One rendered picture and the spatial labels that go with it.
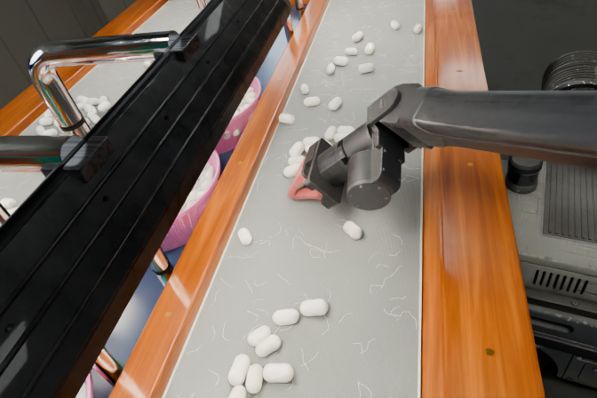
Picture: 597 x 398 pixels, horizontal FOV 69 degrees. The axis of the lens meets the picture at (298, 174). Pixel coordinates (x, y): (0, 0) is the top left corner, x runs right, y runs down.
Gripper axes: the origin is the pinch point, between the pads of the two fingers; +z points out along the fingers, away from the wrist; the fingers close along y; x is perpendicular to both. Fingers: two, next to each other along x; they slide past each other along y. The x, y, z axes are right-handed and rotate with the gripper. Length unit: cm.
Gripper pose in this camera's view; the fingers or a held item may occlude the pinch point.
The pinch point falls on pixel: (292, 194)
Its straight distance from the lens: 73.1
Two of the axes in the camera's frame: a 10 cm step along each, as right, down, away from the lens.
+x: 7.4, 5.9, 3.4
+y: -2.2, 6.7, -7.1
